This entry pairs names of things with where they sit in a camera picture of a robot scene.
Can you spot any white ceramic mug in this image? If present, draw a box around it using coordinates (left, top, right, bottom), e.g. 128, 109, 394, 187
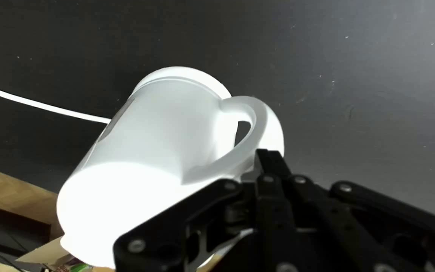
54, 65, 285, 271

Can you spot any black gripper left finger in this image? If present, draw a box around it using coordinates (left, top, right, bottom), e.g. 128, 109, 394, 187
113, 148, 274, 272

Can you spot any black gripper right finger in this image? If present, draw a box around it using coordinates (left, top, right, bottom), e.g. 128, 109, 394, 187
273, 150, 435, 272

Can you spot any white kettle power cable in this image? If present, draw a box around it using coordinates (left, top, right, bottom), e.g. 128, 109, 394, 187
0, 79, 113, 126

